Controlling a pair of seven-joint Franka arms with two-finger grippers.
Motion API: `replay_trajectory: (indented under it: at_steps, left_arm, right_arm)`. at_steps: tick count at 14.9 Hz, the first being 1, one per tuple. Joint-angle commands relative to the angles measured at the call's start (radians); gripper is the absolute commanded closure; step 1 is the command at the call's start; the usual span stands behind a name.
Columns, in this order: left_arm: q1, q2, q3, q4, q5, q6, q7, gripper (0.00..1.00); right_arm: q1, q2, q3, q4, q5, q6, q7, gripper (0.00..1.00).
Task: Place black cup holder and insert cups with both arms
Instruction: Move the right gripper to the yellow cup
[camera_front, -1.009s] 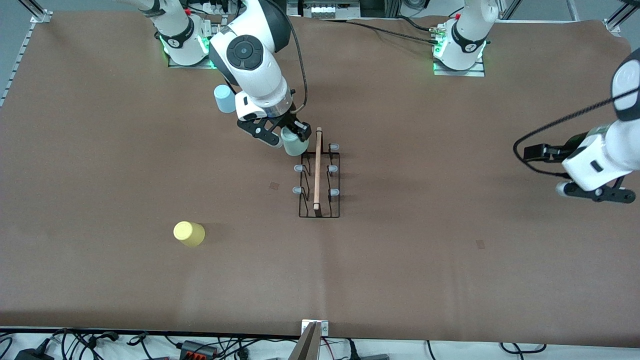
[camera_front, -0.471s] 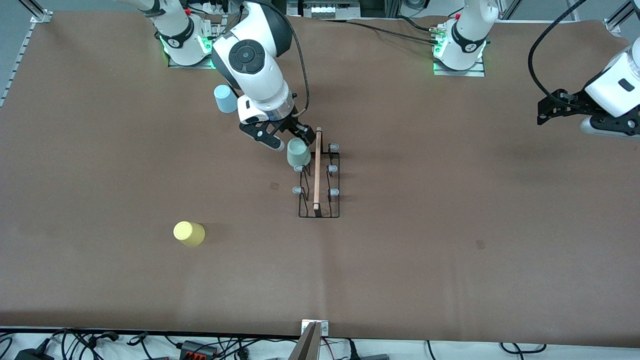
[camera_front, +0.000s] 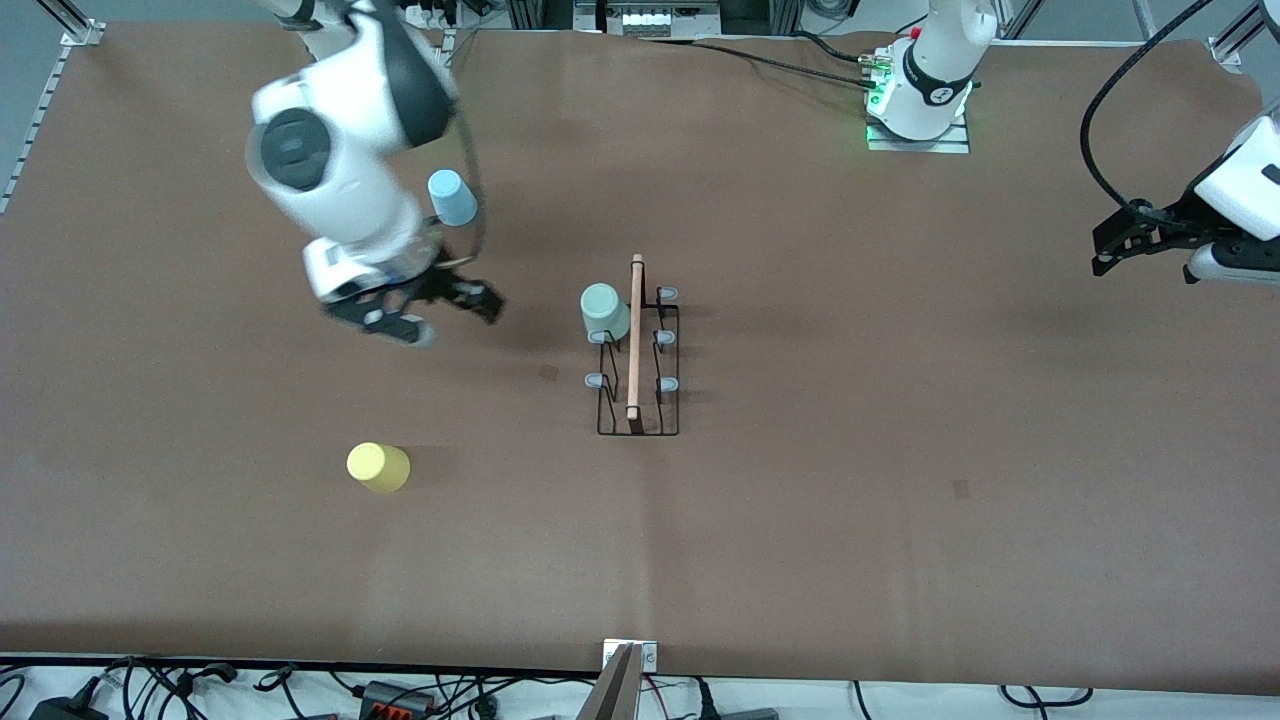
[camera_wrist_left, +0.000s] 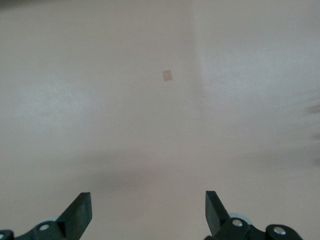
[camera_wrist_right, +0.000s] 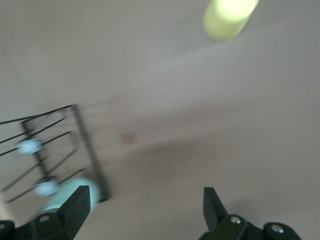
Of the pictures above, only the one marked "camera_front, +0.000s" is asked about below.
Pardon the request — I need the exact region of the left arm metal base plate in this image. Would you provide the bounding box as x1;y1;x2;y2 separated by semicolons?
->
866;115;971;154

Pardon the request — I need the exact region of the black power adapter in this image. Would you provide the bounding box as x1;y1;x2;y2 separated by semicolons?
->
28;695;111;720

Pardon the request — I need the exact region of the short aluminium rail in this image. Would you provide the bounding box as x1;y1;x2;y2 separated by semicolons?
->
1208;5;1266;67

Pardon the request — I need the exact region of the short black table cable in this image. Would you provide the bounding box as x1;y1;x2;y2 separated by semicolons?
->
795;30;883;67

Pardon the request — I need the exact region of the long black table cable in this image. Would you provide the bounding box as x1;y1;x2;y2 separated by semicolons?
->
640;36;881;93

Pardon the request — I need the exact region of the red black connector block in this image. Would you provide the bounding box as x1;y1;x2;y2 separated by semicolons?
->
360;680;436;716

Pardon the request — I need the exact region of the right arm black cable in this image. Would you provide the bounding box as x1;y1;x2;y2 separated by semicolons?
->
440;85;488;269

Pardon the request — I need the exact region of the perforated aluminium rail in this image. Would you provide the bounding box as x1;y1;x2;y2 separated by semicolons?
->
0;0;106;213

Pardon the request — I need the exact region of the brown pole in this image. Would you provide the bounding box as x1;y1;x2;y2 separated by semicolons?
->
575;645;641;720

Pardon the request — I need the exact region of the grey control box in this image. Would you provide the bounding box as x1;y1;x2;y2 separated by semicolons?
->
575;0;721;37

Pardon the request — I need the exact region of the yellow cup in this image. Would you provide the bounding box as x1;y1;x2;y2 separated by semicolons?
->
346;442;411;495

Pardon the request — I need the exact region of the black looped cable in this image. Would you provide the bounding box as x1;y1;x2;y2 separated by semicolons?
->
105;655;241;720

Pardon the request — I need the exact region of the small metal bracket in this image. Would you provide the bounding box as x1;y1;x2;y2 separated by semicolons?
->
602;640;659;673

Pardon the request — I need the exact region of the thin black curved cable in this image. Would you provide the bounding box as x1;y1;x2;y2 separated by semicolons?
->
1000;685;1093;707

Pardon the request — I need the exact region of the pale green cup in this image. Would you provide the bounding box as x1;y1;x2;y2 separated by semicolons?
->
580;283;632;344

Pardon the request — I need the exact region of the light blue cup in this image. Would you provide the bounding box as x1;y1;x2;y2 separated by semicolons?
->
427;169;479;228

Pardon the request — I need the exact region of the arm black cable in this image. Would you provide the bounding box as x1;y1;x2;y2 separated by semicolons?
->
440;85;488;269
1080;0;1216;213

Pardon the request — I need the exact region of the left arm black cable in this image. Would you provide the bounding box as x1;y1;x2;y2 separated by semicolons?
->
1080;0;1216;213

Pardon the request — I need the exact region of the black wire cup holder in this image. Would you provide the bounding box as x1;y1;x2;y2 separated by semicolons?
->
596;254;682;437

